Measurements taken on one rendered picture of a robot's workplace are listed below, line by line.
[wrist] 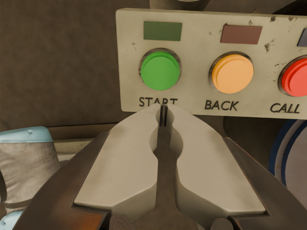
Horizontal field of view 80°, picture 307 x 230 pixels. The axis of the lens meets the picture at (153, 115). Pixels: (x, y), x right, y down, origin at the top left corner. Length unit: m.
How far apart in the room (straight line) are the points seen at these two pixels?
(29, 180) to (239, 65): 0.53
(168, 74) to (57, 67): 0.75
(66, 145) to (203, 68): 0.68
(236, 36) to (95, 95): 0.71
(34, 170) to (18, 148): 0.07
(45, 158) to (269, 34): 0.54
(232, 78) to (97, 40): 0.70
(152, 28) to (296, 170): 0.44
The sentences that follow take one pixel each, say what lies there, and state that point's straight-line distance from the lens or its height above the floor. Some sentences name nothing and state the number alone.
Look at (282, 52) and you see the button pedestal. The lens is 0.23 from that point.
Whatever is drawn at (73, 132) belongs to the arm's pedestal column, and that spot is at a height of 0.02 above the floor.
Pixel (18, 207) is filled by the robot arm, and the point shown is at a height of 0.40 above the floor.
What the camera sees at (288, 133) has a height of 0.42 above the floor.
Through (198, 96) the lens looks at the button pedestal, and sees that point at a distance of 0.22.
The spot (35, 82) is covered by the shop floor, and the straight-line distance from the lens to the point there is 0.95.
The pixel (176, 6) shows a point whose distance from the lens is 0.33.
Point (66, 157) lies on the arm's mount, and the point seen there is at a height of 0.14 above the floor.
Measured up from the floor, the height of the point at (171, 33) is 0.61.
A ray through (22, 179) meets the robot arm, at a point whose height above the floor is 0.40.
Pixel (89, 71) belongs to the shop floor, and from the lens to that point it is 0.85.
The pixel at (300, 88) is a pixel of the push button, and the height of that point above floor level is 0.61.
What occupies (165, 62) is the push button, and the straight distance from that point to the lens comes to 0.19.
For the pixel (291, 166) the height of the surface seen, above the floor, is 0.43.
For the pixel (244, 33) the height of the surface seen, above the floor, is 0.62.
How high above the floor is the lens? 0.80
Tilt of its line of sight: 79 degrees down
